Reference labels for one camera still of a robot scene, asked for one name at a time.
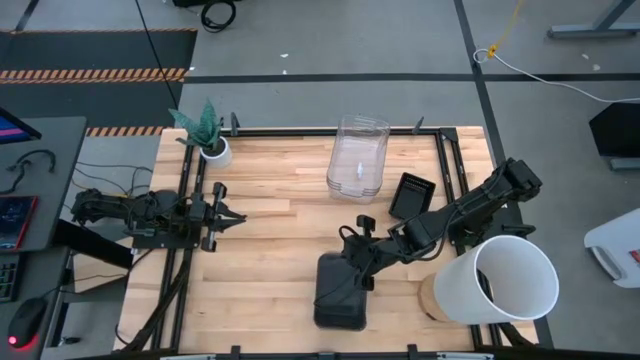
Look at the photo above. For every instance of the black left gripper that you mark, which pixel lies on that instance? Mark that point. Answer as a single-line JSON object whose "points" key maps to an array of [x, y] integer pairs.
{"points": [[210, 215]]}

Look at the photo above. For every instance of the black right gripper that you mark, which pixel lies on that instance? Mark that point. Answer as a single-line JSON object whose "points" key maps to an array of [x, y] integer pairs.
{"points": [[380, 250]]}

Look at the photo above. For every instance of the black slotted plastic basket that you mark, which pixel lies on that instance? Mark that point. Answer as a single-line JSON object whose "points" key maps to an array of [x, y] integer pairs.
{"points": [[397, 200], [406, 217], [414, 197]]}

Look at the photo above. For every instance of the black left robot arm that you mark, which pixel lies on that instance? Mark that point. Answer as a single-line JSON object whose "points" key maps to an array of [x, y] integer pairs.
{"points": [[150, 212]]}

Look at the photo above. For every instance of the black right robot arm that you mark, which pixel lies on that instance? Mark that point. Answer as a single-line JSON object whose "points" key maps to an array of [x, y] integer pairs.
{"points": [[475, 205]]}

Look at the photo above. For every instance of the green plant in white pot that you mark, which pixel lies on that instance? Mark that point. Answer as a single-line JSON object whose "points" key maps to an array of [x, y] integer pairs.
{"points": [[215, 150]]}

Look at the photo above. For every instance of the black table clamp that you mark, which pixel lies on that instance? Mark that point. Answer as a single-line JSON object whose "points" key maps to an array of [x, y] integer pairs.
{"points": [[412, 351], [418, 125], [235, 351], [234, 122]]}

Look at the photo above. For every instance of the white cylindrical bin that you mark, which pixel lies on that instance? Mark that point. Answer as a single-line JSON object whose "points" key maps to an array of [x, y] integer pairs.
{"points": [[495, 280]]}

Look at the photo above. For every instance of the grey desk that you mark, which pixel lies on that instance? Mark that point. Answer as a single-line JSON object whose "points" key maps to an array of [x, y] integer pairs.
{"points": [[60, 165]]}

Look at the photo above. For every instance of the black mat striped edges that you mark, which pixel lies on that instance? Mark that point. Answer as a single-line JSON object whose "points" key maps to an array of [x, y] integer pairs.
{"points": [[100, 50]]}

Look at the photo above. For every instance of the dark tablet red edge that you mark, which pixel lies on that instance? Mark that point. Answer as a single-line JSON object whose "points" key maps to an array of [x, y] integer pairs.
{"points": [[15, 220]]}

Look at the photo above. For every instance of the black mouse red light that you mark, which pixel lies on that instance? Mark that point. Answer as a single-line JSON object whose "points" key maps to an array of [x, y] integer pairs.
{"points": [[27, 320]]}

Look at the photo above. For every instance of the black keyboard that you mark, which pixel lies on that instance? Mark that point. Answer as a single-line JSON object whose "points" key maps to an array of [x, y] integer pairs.
{"points": [[7, 277]]}

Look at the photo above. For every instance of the black monitor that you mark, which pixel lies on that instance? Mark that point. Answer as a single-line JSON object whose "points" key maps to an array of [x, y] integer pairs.
{"points": [[12, 131]]}

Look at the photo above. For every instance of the white plastic cover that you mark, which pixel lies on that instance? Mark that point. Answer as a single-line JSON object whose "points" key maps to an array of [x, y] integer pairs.
{"points": [[615, 240]]}

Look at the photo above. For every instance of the black cabinet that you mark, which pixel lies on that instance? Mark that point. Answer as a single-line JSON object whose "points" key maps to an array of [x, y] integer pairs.
{"points": [[617, 130]]}

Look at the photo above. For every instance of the grey metal table foot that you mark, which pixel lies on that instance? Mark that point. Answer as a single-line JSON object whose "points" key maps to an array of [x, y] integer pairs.
{"points": [[590, 31]]}

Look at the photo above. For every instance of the black aluminium frame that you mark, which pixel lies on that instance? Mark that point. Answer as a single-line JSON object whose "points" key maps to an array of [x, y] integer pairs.
{"points": [[300, 132]]}

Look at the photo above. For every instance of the silver frame brace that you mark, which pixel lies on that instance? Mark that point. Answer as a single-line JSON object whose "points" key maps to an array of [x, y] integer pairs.
{"points": [[190, 357], [465, 356]]}

